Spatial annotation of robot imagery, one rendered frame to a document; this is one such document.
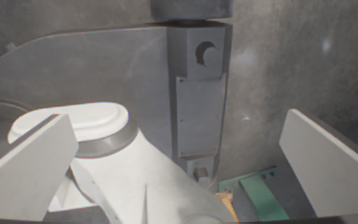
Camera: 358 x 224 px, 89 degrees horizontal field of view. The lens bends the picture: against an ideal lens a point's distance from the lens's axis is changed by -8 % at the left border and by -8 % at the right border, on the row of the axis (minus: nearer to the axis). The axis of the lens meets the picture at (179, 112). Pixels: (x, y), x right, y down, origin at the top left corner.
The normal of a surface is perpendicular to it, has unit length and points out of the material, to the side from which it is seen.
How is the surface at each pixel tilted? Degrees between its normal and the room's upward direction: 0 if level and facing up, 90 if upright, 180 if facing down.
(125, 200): 90
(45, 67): 0
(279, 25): 0
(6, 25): 0
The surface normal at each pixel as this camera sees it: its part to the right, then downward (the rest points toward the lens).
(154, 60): 0.20, 0.48
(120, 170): -0.02, -0.87
